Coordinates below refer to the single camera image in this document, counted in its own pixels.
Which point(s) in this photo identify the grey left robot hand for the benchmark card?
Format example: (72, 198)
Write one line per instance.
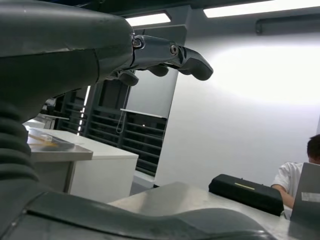
(62, 43)

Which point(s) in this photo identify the stainless steel workbench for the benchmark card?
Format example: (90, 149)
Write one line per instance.
(189, 198)

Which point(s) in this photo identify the small steel table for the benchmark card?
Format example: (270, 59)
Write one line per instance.
(62, 152)

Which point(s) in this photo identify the ceiling light strip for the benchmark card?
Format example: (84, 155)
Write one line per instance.
(263, 7)
(149, 19)

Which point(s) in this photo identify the white counter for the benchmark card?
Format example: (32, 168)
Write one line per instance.
(105, 179)

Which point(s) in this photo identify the black case yellow strip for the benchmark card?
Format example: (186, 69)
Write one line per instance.
(250, 195)

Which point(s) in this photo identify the person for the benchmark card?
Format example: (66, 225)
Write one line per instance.
(287, 179)

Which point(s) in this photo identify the grey laptop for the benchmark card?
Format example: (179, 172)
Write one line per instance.
(307, 212)

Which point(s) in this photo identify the dark slatted wall panel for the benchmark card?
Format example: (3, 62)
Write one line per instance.
(140, 139)

